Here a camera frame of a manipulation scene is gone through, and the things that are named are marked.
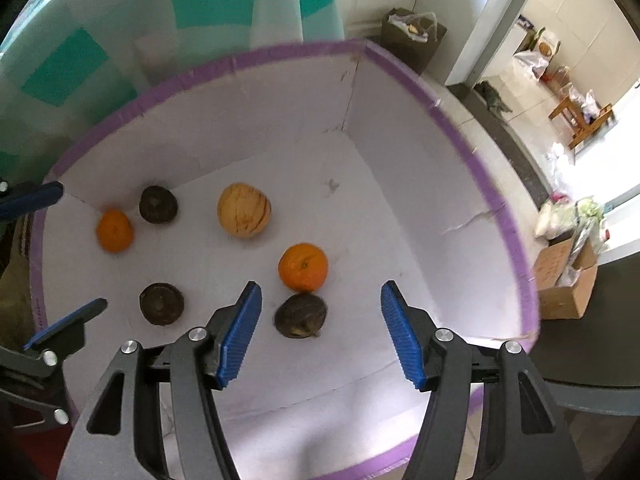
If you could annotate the plastic bag of vegetables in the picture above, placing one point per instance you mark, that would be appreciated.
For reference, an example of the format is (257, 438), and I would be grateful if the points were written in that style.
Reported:
(565, 215)

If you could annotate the dark water chestnut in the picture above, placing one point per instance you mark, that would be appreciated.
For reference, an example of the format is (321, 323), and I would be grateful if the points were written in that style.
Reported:
(157, 204)
(161, 304)
(300, 315)

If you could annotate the wooden stool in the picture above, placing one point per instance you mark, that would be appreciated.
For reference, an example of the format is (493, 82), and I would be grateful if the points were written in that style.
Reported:
(580, 122)

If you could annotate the orange tangerine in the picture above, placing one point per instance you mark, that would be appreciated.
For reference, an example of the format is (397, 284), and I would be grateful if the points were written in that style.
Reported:
(115, 231)
(302, 267)

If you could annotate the yellow striped pepino melon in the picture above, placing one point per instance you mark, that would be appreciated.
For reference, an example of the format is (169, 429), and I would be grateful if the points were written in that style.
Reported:
(244, 209)

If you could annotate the dark round table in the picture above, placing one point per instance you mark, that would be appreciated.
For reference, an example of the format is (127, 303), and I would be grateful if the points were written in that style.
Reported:
(610, 340)

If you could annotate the white box with purple rim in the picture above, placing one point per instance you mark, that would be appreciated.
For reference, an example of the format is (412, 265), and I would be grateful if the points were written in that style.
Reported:
(300, 170)

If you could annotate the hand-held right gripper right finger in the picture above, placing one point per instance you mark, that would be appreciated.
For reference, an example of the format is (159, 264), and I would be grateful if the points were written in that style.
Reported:
(402, 340)

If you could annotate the dark cloth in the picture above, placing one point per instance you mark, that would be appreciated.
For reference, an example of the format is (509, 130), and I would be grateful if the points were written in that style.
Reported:
(492, 97)

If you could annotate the brown cardboard box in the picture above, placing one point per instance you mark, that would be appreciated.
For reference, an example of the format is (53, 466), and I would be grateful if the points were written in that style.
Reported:
(562, 285)

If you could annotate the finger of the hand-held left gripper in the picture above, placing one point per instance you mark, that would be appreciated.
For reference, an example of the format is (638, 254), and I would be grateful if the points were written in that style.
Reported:
(30, 199)
(65, 327)

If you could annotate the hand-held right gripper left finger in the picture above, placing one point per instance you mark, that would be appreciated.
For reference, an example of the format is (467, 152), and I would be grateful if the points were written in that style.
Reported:
(237, 340)

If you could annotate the white plastic bag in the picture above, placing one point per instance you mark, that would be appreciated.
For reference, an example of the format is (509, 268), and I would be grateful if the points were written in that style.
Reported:
(531, 64)
(415, 22)

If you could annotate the teal checked tablecloth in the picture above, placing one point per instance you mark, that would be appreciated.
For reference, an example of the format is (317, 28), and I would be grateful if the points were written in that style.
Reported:
(75, 70)

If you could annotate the brown paper bag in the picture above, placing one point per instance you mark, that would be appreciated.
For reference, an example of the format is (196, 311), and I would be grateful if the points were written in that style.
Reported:
(407, 52)

